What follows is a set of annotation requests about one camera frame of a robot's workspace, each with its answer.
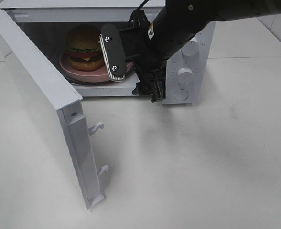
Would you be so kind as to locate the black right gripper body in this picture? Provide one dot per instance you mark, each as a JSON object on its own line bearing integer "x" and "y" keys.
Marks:
{"x": 170, "y": 31}

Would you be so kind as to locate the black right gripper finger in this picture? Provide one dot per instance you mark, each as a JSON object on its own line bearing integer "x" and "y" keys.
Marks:
{"x": 138, "y": 19}
{"x": 152, "y": 81}

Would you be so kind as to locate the white timer knob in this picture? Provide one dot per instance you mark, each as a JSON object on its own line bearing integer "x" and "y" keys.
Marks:
{"x": 185, "y": 75}

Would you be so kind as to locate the round white door button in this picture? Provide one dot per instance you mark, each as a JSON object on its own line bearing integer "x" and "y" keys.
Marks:
{"x": 181, "y": 94}

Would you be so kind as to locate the pink round plate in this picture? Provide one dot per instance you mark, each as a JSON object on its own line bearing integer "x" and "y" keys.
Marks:
{"x": 67, "y": 68}

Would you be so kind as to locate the toy burger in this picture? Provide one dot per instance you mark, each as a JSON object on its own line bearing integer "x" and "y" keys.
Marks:
{"x": 83, "y": 48}

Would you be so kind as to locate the white microwave door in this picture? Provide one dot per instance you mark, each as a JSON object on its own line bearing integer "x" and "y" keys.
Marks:
{"x": 55, "y": 107}

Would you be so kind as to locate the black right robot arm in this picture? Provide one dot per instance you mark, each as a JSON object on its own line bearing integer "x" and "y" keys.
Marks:
{"x": 224, "y": 10}

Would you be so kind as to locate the glass microwave turntable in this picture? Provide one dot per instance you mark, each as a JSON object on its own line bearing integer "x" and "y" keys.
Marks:
{"x": 88, "y": 83}

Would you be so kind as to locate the upper white power knob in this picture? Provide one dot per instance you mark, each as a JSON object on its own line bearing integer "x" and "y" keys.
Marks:
{"x": 191, "y": 48}

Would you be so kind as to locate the white microwave oven body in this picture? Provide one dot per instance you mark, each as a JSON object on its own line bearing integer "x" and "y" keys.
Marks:
{"x": 47, "y": 22}

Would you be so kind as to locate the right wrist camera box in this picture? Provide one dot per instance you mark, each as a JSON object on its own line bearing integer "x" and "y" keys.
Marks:
{"x": 120, "y": 47}

